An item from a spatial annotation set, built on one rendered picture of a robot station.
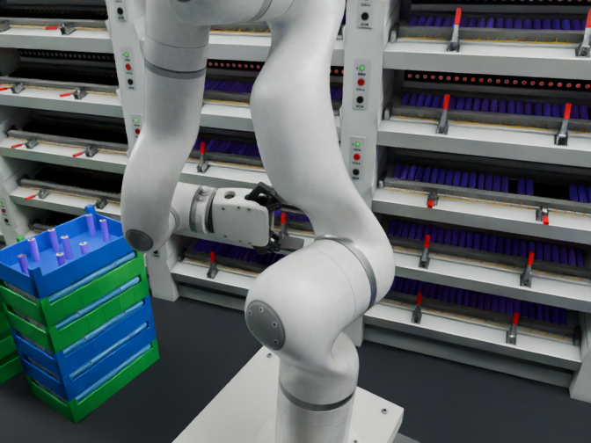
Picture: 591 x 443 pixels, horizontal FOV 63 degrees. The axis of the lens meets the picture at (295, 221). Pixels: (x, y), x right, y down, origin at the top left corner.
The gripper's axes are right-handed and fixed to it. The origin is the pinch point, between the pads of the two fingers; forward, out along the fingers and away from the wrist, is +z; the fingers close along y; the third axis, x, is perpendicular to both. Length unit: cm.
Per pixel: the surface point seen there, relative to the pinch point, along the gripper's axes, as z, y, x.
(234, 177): -28, 34, -50
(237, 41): -30, -3, -61
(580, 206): 63, 17, -41
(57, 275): -56, 31, -1
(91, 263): -53, 34, -8
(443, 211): 32, 25, -40
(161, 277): -55, 79, -40
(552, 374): 73, 66, -24
